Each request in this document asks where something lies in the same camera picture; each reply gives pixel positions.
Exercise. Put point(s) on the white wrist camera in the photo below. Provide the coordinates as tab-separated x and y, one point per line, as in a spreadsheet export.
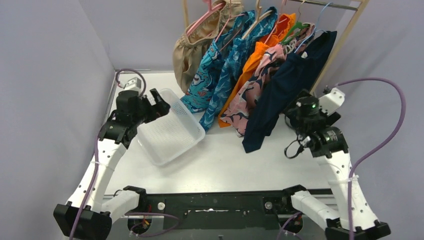
331	101
133	84

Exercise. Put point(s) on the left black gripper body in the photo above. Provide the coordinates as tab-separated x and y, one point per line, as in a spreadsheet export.
152	105

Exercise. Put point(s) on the thin pink hanger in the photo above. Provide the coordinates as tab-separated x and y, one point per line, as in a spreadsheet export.
234	9

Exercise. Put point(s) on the white perforated plastic basket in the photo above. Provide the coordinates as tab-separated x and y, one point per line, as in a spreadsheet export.
168	137

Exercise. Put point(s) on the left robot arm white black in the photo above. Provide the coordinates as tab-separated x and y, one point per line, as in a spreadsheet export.
85	215

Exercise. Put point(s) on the wooden hanger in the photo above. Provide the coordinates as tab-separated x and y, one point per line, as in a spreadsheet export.
258	18

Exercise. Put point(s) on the beige shorts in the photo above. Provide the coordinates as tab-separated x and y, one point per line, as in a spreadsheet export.
189	49

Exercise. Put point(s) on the dark blue whale shorts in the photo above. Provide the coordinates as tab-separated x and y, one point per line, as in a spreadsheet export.
239	49

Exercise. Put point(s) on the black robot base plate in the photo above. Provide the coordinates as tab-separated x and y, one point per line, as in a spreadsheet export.
220	210

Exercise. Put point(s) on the orange shorts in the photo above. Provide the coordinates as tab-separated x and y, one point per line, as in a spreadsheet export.
278	32

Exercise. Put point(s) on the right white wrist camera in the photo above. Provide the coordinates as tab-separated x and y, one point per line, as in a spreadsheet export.
331	101

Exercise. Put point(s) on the navy blue shorts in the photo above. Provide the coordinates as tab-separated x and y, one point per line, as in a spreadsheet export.
298	72

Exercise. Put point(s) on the wooden clothes rack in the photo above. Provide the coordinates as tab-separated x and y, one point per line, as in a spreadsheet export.
358	10

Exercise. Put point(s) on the green plastic hanger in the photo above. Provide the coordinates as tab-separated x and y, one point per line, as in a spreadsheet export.
294	32

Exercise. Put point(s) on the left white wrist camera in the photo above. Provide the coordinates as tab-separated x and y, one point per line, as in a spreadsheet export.
133	84

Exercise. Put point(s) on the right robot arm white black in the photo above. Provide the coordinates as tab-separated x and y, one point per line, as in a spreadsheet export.
354	215

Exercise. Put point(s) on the pink shark print shorts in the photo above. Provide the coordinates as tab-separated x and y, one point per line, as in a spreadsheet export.
242	106

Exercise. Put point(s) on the light blue wire hanger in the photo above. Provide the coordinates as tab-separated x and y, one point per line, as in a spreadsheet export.
314	29

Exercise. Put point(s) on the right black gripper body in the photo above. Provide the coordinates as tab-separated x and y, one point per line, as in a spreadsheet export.
300	128

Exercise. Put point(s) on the light blue shark shorts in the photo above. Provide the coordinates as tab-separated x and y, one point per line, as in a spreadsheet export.
199	93

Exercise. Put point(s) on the pink plastic hanger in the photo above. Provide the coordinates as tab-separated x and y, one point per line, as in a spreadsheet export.
211	8

